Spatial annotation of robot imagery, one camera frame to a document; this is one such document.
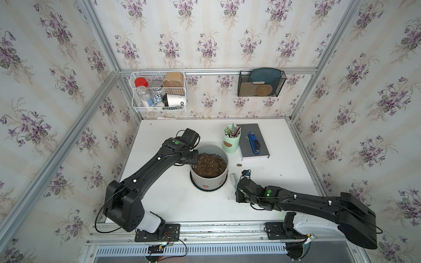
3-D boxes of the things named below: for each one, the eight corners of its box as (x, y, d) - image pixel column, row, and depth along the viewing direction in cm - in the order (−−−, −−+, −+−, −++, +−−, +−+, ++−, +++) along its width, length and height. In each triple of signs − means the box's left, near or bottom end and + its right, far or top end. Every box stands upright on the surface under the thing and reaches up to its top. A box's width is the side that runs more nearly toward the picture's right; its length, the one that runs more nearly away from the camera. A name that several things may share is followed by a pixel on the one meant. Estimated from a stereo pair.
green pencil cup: (222, 153, 102) (224, 137, 91) (221, 140, 109) (223, 124, 97) (238, 153, 102) (242, 138, 91) (236, 140, 109) (240, 124, 97)
